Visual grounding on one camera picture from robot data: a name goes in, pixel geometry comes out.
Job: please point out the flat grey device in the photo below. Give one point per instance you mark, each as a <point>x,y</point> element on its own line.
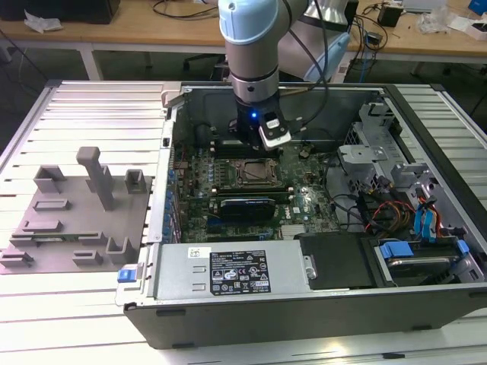
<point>424,4</point>

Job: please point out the blue case latch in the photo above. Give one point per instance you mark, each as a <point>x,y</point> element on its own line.
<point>126,275</point>

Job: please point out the small blue black device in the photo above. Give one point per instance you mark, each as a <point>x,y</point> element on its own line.
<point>373,39</point>

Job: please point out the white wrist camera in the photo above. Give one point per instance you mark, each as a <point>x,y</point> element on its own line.
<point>275,140</point>

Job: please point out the blue disk carrier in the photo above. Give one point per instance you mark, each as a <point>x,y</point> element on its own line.
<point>397,249</point>

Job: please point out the small black box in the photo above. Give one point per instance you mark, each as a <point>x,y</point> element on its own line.
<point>390,16</point>

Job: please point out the white cardboard box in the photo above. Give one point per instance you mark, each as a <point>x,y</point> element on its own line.
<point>462,24</point>

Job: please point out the silver chipset heatsink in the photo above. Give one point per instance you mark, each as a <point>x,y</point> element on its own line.
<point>293,232</point>

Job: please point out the blue box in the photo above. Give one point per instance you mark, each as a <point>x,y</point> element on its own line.
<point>478,7</point>

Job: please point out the grey power supply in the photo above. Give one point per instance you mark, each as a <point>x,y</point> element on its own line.
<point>179,273</point>

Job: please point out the green motherboard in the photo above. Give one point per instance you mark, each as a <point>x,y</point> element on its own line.
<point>198,178</point>

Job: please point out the crumpled white paper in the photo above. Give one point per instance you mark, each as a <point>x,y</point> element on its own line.
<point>42,21</point>

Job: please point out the black graphics card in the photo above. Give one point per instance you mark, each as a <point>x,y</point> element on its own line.
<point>247,209</point>

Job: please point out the silver CPU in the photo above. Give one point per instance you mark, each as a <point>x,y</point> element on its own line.
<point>262,175</point>

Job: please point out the open black PC case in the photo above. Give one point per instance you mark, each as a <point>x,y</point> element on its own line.
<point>266,323</point>

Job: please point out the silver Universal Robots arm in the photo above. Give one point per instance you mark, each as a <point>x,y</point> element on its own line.
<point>251,49</point>

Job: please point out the large black box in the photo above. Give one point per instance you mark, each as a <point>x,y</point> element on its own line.
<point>76,9</point>

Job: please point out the clear plastic bag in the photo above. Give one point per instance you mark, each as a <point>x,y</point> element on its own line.
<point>431,21</point>

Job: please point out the wooden desk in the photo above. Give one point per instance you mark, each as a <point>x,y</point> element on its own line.
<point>144,34</point>

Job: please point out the silver drive cage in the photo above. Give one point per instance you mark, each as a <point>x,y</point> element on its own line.
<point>361,152</point>

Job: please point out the grey parts rack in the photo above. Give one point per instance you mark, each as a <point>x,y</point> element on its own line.
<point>76,228</point>

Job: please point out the black RAM stick white label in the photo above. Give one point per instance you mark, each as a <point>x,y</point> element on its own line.
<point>222,143</point>

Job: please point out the silver hard disk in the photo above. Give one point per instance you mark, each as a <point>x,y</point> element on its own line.
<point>418,260</point>

